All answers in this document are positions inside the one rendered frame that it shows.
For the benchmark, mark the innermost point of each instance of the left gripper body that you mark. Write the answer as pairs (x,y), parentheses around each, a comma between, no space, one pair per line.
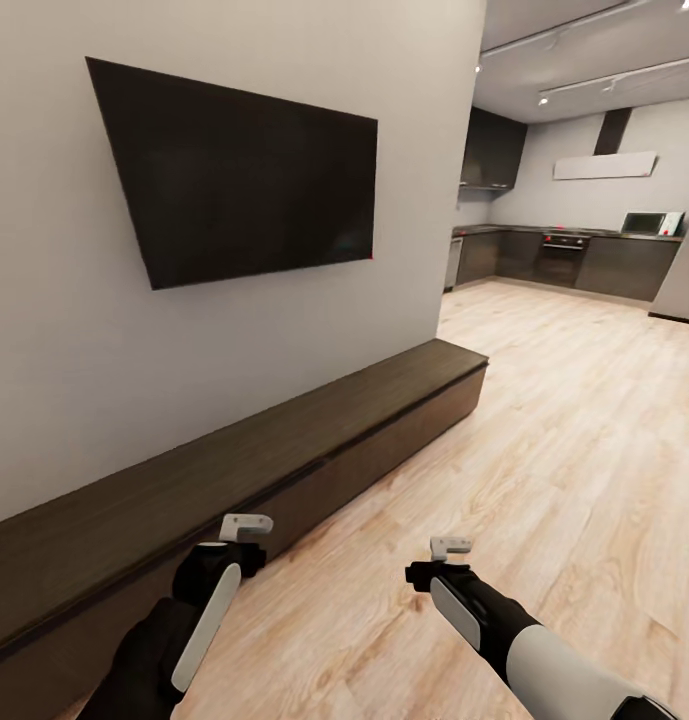
(247,555)

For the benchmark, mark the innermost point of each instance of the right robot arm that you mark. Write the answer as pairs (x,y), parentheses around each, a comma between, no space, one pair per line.
(551,678)

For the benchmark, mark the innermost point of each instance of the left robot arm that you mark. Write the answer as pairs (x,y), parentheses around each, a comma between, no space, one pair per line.
(159,657)

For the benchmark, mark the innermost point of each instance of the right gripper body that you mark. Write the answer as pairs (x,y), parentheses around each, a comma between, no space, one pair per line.
(422,574)

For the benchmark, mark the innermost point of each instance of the cabinet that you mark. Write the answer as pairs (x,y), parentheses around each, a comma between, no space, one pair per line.
(77,572)
(474,148)
(502,153)

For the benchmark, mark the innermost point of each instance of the wall mounted tv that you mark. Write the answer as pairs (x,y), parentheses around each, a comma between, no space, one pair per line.
(223,183)

